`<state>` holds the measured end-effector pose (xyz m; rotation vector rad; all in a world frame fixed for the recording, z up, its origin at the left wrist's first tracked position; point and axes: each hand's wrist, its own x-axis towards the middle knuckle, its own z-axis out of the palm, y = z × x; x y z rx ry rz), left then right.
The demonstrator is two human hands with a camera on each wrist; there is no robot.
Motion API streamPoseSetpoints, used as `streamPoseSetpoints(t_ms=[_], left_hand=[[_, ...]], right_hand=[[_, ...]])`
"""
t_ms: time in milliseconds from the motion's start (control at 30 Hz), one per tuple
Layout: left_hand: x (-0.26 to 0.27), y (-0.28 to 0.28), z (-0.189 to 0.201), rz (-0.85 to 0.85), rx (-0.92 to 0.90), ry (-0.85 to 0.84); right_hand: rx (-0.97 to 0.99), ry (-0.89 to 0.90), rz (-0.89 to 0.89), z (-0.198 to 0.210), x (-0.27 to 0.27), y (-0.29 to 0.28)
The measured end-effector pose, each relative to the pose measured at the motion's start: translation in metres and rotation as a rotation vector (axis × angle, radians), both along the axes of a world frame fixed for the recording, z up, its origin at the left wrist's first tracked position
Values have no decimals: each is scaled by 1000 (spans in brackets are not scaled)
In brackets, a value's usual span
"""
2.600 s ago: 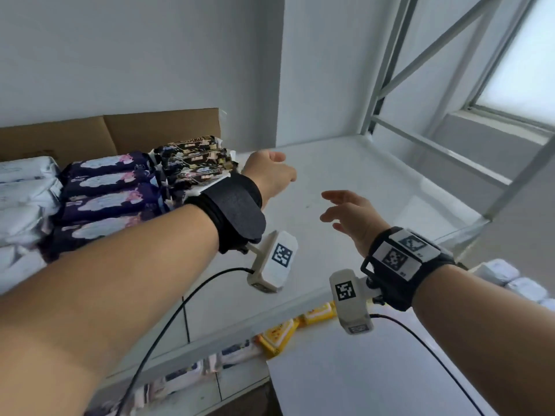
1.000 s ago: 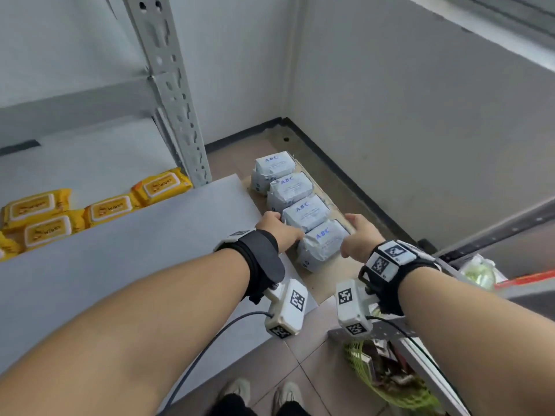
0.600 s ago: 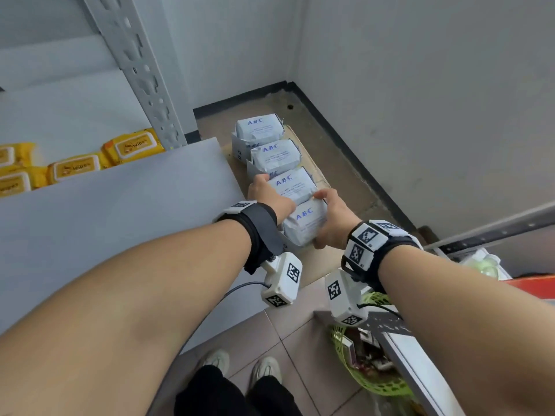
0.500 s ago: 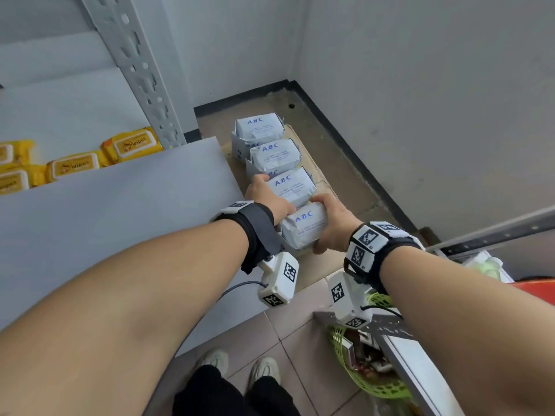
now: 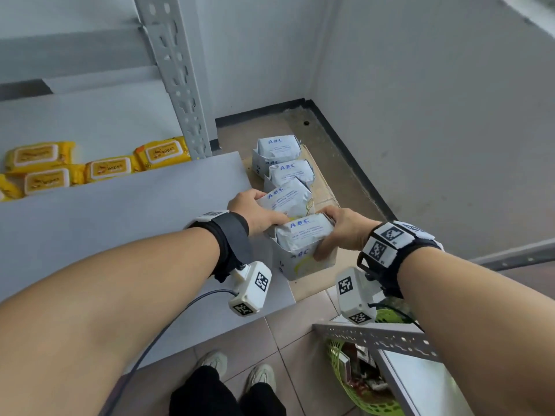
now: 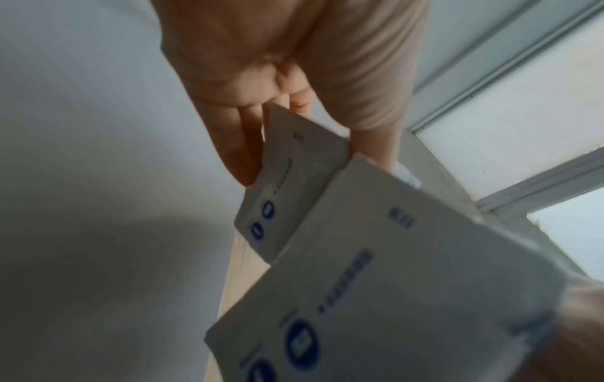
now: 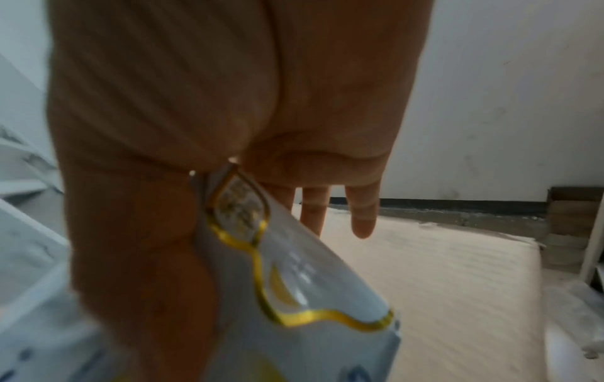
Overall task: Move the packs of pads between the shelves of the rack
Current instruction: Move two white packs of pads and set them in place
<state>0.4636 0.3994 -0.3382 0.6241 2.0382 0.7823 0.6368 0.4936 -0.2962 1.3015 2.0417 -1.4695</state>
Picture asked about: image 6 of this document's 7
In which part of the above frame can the person's right hand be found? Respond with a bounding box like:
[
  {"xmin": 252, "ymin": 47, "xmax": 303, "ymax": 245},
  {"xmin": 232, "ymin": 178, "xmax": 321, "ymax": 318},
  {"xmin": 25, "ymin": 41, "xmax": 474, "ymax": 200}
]
[{"xmin": 523, "ymin": 278, "xmax": 604, "ymax": 382}]

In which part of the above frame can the person's left hand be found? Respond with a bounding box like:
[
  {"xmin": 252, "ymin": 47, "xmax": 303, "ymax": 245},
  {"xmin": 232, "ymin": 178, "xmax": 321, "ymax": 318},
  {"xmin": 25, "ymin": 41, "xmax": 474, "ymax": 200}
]
[{"xmin": 150, "ymin": 0, "xmax": 428, "ymax": 186}]

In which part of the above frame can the frosted glass window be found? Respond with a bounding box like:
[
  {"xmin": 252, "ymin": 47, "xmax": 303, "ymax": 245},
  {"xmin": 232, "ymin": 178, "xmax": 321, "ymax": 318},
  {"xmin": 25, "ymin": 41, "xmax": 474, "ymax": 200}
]
[{"xmin": 410, "ymin": 0, "xmax": 604, "ymax": 284}]

